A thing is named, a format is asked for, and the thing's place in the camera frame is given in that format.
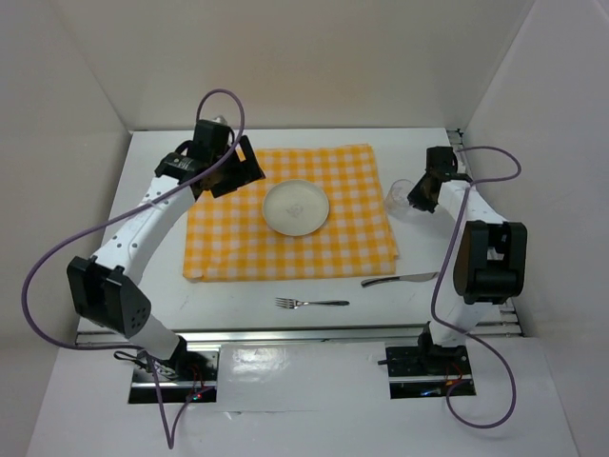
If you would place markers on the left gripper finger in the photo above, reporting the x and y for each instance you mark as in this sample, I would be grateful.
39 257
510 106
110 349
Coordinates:
245 167
221 183

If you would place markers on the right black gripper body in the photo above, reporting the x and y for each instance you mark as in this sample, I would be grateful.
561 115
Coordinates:
428 174

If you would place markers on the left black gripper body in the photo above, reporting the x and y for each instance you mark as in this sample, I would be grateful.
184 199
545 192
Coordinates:
227 167

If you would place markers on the clear plastic cup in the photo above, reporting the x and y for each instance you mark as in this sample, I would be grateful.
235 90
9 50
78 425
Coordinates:
396 201

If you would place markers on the yellow white checkered cloth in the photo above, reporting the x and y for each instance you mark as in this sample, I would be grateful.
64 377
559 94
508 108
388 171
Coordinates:
228 239

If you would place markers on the cream round plate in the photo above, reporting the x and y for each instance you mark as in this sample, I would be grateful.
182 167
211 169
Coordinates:
295 208

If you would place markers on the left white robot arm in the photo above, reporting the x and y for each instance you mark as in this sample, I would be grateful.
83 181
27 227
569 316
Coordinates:
105 286

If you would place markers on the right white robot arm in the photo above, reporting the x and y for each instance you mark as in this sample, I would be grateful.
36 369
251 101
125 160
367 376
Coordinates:
440 336

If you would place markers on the silver fork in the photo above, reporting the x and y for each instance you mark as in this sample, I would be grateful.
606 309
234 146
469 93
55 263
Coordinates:
290 303

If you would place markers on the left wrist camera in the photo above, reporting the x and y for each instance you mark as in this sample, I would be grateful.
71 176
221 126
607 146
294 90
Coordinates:
220 119

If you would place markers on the black handled table knife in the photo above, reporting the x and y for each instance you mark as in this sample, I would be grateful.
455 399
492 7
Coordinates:
412 278

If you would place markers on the front aluminium rail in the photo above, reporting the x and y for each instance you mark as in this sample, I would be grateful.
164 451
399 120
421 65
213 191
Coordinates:
283 335

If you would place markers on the aluminium rail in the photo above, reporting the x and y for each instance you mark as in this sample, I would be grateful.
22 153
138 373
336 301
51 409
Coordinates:
283 335
476 162

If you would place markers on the right side aluminium rail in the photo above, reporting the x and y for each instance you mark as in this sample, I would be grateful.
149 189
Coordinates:
476 162

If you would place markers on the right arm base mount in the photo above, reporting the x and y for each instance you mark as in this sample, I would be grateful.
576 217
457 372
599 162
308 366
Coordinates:
415 375

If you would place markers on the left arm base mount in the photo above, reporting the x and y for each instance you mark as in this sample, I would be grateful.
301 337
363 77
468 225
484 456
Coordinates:
200 385

